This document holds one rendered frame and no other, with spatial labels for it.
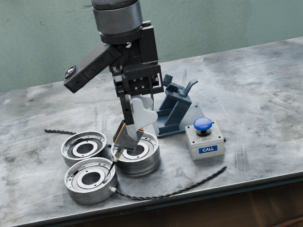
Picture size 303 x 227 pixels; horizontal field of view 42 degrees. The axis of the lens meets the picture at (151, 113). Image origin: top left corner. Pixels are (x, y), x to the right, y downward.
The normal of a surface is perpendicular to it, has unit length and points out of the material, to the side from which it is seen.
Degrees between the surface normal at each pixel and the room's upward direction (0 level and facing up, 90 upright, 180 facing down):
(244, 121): 0
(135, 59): 90
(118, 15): 90
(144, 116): 86
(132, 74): 90
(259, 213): 0
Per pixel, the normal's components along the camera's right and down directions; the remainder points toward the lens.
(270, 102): -0.15, -0.83
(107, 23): -0.32, 0.56
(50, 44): 0.11, 0.52
